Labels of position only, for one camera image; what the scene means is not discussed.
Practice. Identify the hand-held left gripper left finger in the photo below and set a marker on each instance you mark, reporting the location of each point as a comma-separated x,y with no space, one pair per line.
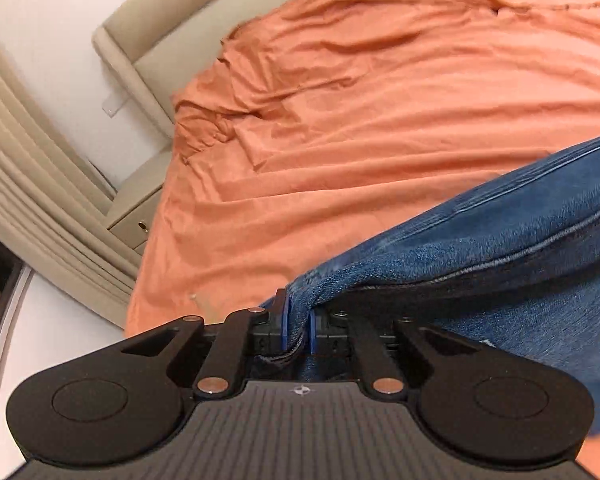
281,322

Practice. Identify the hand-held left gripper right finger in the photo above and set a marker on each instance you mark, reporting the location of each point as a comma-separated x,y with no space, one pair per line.
311,331

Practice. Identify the blue denim pants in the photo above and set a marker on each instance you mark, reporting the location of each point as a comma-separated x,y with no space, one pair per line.
480,240

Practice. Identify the beige nightstand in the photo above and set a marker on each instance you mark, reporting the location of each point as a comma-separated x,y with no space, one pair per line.
139,200

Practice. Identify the orange bed sheet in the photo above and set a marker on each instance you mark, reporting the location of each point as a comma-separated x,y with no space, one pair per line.
360,110

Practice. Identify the beige pleated curtain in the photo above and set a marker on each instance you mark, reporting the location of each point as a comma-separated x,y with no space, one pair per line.
35,195

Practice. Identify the beige padded headboard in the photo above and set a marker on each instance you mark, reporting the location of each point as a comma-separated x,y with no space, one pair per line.
145,55

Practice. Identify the white wall socket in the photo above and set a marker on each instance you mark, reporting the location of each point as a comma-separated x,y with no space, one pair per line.
115,105

